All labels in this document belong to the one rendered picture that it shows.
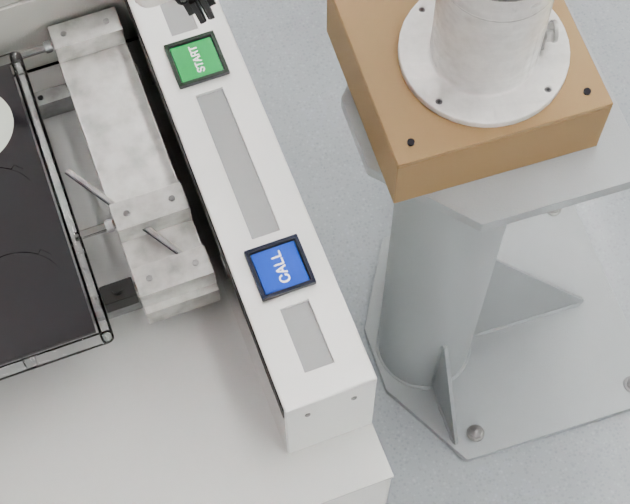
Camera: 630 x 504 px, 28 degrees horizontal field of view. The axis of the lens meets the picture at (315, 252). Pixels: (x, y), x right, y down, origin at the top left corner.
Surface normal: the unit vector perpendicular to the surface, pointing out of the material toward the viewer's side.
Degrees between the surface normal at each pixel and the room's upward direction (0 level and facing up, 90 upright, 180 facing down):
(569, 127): 90
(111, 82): 0
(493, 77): 91
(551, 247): 0
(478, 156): 90
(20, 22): 90
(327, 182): 0
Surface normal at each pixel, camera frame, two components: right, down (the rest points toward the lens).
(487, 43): -0.19, 0.90
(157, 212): 0.00, -0.43
